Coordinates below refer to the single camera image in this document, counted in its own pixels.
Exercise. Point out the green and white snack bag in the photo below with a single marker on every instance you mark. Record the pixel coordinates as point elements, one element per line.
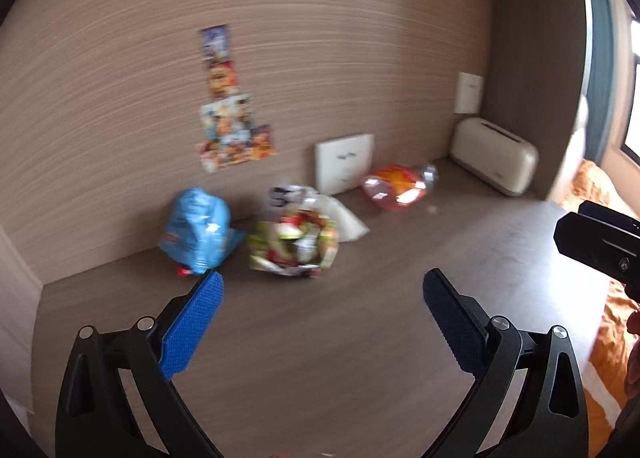
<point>295,243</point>

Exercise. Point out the red cartoon sticker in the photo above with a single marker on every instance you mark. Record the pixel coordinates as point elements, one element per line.
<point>261,142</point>

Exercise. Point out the multicolour cartoon sticker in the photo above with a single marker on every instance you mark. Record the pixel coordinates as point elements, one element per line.
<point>220,156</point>

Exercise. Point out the person's right hand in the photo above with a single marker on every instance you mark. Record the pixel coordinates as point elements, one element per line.
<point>634,353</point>

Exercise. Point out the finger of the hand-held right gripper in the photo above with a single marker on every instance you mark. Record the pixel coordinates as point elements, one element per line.
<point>590,245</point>
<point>607,215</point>

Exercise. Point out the large pale cartoon sticker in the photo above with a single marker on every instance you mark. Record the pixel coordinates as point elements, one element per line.
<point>227,120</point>

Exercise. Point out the orange blanket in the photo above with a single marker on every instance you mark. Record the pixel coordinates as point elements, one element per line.
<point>602,338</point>

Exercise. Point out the orange cartoon sticker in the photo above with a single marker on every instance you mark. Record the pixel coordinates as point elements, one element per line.
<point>223,78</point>

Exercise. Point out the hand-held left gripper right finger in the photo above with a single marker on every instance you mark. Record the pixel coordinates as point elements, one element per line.
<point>455,323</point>

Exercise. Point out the teal curtain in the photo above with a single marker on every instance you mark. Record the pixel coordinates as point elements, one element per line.
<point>602,62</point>

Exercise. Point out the white wall socket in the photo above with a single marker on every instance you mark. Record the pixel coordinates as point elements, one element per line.
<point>345,162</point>
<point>469,92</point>

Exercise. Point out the cream padded headboard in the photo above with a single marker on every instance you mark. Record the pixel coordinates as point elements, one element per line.
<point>575,147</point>

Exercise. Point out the orange snack wrapper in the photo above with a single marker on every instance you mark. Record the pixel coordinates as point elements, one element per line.
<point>395,185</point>

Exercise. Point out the blue cartoon sticker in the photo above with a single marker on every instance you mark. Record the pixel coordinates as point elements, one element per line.
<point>216,41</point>

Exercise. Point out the blue snack bag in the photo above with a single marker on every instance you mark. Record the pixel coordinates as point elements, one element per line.
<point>197,230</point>

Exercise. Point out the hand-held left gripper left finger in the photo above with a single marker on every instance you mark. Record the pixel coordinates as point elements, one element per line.
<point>192,320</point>

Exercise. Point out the cream tissue box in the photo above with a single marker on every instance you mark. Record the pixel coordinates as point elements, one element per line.
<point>495,157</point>

